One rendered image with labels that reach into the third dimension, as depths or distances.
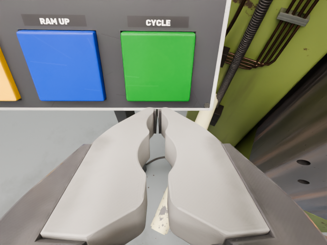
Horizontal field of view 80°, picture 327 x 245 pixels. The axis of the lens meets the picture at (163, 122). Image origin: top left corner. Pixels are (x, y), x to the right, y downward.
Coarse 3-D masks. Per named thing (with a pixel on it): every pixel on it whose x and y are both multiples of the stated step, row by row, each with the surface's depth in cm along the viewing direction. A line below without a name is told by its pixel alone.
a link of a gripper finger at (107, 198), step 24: (144, 120) 10; (96, 144) 8; (120, 144) 8; (144, 144) 9; (96, 168) 7; (120, 168) 7; (72, 192) 6; (96, 192) 6; (120, 192) 6; (144, 192) 6; (72, 216) 6; (96, 216) 6; (120, 216) 6; (144, 216) 7; (72, 240) 5; (96, 240) 6; (120, 240) 6
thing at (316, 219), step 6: (252, 132) 83; (246, 138) 88; (252, 138) 79; (240, 144) 94; (246, 144) 84; (252, 144) 76; (240, 150) 90; (246, 150) 81; (246, 156) 77; (312, 216) 66; (318, 222) 69; (324, 222) 66; (324, 228) 72
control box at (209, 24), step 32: (0, 0) 18; (32, 0) 18; (64, 0) 18; (96, 0) 18; (128, 0) 18; (160, 0) 18; (192, 0) 18; (224, 0) 18; (0, 32) 19; (96, 32) 20; (224, 32) 20; (32, 96) 23; (192, 96) 24
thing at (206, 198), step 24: (168, 120) 10; (168, 144) 9; (192, 144) 9; (216, 144) 9; (192, 168) 7; (216, 168) 7; (168, 192) 7; (192, 192) 6; (216, 192) 6; (240, 192) 6; (168, 216) 7; (192, 216) 6; (216, 216) 6; (240, 216) 6; (192, 240) 6; (216, 240) 6
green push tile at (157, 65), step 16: (128, 32) 19; (144, 32) 19; (160, 32) 20; (176, 32) 20; (192, 32) 20; (128, 48) 20; (144, 48) 20; (160, 48) 20; (176, 48) 20; (192, 48) 20; (128, 64) 21; (144, 64) 21; (160, 64) 21; (176, 64) 21; (192, 64) 21; (128, 80) 22; (144, 80) 22; (160, 80) 22; (176, 80) 22; (128, 96) 23; (144, 96) 23; (160, 96) 23; (176, 96) 23
